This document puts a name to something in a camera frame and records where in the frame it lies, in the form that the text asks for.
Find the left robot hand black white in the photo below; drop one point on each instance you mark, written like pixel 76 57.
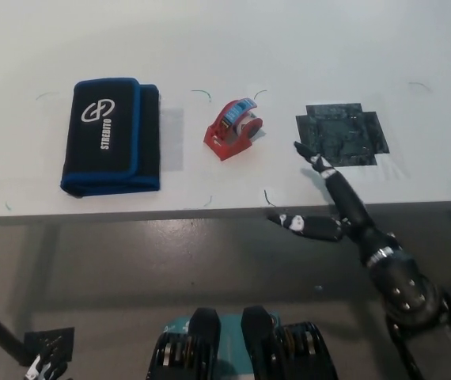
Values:
pixel 45 366

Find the black tape patch on table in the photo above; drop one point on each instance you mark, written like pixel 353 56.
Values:
pixel 344 130

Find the black tape patch on floor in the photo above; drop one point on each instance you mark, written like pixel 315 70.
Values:
pixel 53 338

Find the black pouch notebook blue trim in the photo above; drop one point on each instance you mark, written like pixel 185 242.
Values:
pixel 107 138

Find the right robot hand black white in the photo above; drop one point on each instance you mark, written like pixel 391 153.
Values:
pixel 348 206

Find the red tape dispenser blue label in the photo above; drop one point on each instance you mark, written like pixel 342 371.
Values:
pixel 231 132

